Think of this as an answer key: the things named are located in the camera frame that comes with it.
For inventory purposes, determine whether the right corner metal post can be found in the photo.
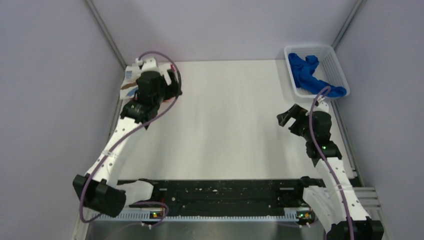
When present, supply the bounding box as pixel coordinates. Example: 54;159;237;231
331;0;367;50

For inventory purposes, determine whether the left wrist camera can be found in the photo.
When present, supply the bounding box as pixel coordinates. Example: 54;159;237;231
135;57;173;86

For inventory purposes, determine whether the white printed t-shirt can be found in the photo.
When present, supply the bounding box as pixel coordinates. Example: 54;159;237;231
118;64;173;100

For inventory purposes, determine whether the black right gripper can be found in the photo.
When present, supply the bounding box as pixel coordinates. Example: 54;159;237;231
277;103;315;142

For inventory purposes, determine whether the blue t-shirt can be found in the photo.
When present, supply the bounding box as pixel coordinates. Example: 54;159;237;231
288;53;347;98

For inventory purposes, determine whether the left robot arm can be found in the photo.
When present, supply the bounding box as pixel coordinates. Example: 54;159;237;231
72;69;182;223

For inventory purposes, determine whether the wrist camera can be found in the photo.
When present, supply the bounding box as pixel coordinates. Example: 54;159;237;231
135;57;173;86
313;96;330;114

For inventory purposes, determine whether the white plastic basket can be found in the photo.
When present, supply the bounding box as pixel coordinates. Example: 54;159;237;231
283;43;350;99

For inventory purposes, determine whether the corner metal post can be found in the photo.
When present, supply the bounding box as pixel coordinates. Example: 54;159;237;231
83;0;127;70
331;0;367;50

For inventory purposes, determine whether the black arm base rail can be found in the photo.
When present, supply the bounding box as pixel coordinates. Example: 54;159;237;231
149;176;325;217

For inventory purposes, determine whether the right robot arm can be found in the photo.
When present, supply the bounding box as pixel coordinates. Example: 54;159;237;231
276;104;385;240

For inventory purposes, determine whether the white slotted cable duct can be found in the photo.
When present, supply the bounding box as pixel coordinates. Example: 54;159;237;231
96;209;314;222

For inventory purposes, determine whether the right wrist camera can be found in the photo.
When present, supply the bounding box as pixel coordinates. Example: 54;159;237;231
313;96;330;114

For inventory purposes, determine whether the magenta folded t-shirt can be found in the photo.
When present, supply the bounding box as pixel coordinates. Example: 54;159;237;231
171;64;177;73

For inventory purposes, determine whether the left corner metal post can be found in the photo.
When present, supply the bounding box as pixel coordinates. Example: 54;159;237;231
83;0;127;70

